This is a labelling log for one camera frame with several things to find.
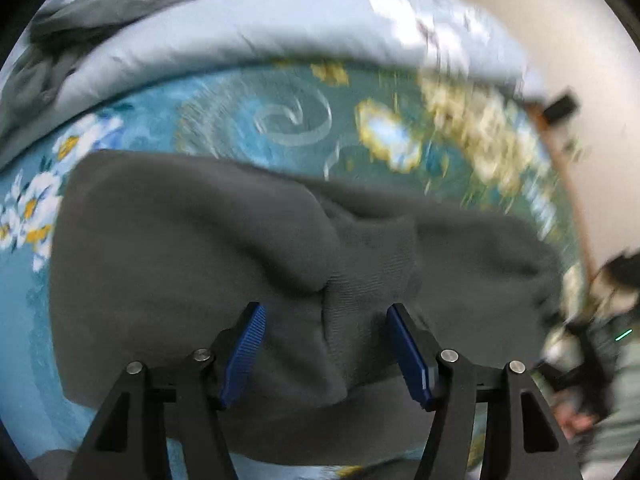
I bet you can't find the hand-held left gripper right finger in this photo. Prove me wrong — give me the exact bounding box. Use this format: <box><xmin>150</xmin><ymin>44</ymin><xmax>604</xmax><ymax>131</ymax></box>
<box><xmin>386</xmin><ymin>303</ymin><xmax>586</xmax><ymax>480</ymax></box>

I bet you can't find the small black device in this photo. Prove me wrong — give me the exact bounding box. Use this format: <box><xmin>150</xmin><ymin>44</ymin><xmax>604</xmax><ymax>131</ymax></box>
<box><xmin>542</xmin><ymin>89</ymin><xmax>582</xmax><ymax>124</ymax></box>

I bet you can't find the dark grey knit sweater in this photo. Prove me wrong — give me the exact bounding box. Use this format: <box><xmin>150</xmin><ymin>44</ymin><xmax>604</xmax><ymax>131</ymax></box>
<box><xmin>48</xmin><ymin>150</ymin><xmax>567</xmax><ymax>467</ymax></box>

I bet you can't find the person's right hand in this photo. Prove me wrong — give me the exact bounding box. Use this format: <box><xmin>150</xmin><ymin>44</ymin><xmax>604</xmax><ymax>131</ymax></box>
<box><xmin>552</xmin><ymin>394</ymin><xmax>601</xmax><ymax>437</ymax></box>

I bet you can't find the dark grey buttoned garment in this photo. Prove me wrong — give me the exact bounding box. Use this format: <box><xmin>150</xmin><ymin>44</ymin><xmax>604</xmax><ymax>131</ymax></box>
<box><xmin>0</xmin><ymin>0</ymin><xmax>234</xmax><ymax>150</ymax></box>

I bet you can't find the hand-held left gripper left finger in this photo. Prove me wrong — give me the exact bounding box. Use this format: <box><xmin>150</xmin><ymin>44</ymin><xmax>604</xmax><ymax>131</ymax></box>
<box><xmin>74</xmin><ymin>302</ymin><xmax>267</xmax><ymax>480</ymax></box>

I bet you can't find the teal floral bed sheet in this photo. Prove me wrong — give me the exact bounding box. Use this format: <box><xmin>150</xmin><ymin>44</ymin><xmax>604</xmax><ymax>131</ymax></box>
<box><xmin>0</xmin><ymin>60</ymin><xmax>592</xmax><ymax>480</ymax></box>

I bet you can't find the person's grey clothing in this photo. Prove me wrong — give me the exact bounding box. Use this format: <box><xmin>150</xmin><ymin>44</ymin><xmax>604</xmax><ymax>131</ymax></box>
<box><xmin>575</xmin><ymin>305</ymin><xmax>640</xmax><ymax>480</ymax></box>

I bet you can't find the light blue floral quilt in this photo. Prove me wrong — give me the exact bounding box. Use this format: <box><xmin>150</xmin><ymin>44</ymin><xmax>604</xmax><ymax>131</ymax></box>
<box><xmin>0</xmin><ymin>0</ymin><xmax>547</xmax><ymax>171</ymax></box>

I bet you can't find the wooden bed frame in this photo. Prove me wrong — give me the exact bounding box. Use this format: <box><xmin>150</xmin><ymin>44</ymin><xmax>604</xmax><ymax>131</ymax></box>
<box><xmin>525</xmin><ymin>100</ymin><xmax>608</xmax><ymax>286</ymax></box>

